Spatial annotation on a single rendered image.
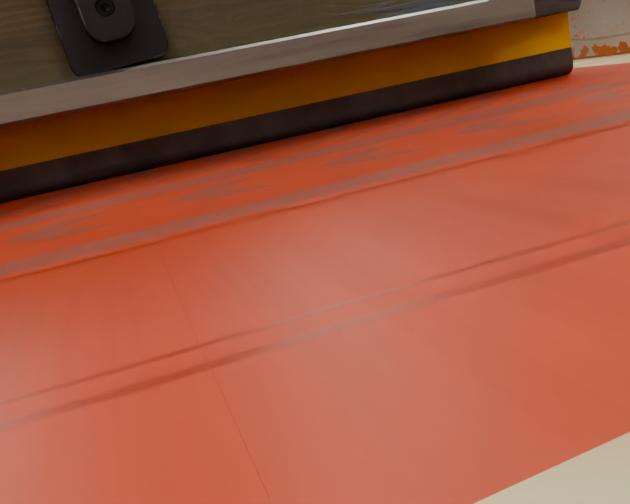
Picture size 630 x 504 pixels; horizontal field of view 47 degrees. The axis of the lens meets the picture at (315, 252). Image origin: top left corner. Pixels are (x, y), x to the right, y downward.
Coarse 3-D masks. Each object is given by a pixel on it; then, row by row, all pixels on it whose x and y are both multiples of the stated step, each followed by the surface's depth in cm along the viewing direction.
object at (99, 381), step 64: (128, 256) 11; (0, 320) 9; (64, 320) 8; (128, 320) 8; (0, 384) 7; (64, 384) 6; (128, 384) 6; (192, 384) 6; (0, 448) 5; (64, 448) 5; (128, 448) 5; (192, 448) 5
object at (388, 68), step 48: (432, 48) 28; (480, 48) 29; (528, 48) 30; (192, 96) 26; (240, 96) 26; (288, 96) 27; (336, 96) 28; (0, 144) 24; (48, 144) 25; (96, 144) 25
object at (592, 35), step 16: (592, 0) 38; (608, 0) 37; (624, 0) 36; (576, 16) 40; (592, 16) 38; (608, 16) 37; (624, 16) 36; (576, 32) 40; (592, 32) 39; (608, 32) 37; (624, 32) 36; (576, 48) 40; (592, 48) 39; (608, 48) 38; (624, 48) 37
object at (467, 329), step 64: (384, 192) 12; (448, 192) 11; (512, 192) 10; (576, 192) 9; (192, 256) 10; (256, 256) 10; (320, 256) 9; (384, 256) 8; (448, 256) 8; (512, 256) 7; (576, 256) 7; (192, 320) 7; (256, 320) 7; (320, 320) 7; (384, 320) 6; (448, 320) 6; (512, 320) 6; (576, 320) 5; (256, 384) 5; (320, 384) 5; (384, 384) 5; (448, 384) 5; (512, 384) 5; (576, 384) 4; (256, 448) 4; (320, 448) 4; (384, 448) 4; (448, 448) 4; (512, 448) 4; (576, 448) 4
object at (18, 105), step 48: (480, 0) 26; (528, 0) 27; (240, 48) 24; (288, 48) 24; (336, 48) 25; (384, 48) 25; (0, 96) 22; (48, 96) 22; (96, 96) 23; (144, 96) 23
